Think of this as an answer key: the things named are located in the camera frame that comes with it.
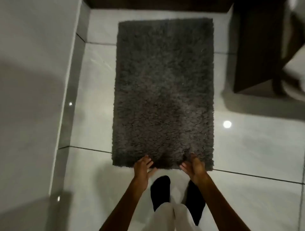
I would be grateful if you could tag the person's left hand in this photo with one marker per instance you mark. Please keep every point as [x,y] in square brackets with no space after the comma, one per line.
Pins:
[141,167]

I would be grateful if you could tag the person's right hand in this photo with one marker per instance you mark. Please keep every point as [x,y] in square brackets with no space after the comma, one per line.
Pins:
[195,170]

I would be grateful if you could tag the person's left thumb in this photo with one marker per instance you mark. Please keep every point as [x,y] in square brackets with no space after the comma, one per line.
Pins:
[152,170]

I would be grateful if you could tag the person's right thumb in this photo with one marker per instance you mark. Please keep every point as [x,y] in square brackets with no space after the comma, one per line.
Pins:
[185,168]

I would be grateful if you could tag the grey shaggy floor rug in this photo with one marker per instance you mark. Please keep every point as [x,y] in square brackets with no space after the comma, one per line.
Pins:
[164,95]

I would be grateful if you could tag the person's right forearm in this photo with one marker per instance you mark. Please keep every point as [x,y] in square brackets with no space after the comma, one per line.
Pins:
[220,204]

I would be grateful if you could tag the person's left forearm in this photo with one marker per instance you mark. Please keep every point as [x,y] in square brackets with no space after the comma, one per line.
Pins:
[126,204]

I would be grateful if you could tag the person's black left sock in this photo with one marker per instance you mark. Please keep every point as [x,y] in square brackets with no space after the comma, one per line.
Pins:
[160,190]

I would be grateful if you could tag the person's black sock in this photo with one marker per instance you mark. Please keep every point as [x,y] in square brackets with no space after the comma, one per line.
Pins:
[160,190]
[195,202]

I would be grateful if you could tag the person's black right sock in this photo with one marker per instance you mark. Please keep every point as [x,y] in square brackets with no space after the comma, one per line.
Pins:
[195,202]

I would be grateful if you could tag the person's white trousers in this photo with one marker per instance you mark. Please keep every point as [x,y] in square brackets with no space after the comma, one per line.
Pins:
[170,217]

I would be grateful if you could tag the dark wooden furniture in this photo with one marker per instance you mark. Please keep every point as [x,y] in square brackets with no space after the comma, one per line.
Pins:
[259,45]

